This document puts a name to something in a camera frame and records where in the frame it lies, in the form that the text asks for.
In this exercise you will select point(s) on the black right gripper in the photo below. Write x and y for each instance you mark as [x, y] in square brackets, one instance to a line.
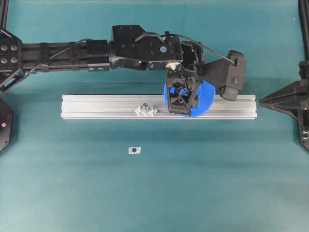
[287, 99]

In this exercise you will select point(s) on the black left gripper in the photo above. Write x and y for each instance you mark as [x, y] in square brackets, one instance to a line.
[171, 53]

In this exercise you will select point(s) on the large blue plastic gear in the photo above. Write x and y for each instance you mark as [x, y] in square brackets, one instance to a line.
[206, 95]

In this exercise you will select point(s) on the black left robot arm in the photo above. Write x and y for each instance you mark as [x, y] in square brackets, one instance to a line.
[131, 47]

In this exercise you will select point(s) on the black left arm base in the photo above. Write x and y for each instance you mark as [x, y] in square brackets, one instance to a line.
[6, 123]

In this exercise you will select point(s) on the left clear shaft mount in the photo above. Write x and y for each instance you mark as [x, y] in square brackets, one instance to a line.
[145, 110]

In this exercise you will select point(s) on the long aluminium extrusion rail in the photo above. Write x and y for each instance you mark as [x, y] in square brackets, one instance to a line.
[123, 106]

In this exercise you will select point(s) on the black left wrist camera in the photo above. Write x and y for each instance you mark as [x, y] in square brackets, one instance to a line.
[225, 76]

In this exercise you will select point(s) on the black right frame post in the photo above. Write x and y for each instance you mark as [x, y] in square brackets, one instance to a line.
[303, 9]

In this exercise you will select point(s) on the black frame post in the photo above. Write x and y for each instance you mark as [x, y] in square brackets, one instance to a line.
[303, 9]
[4, 4]

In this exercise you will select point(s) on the black left frame post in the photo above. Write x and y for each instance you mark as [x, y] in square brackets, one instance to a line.
[4, 4]

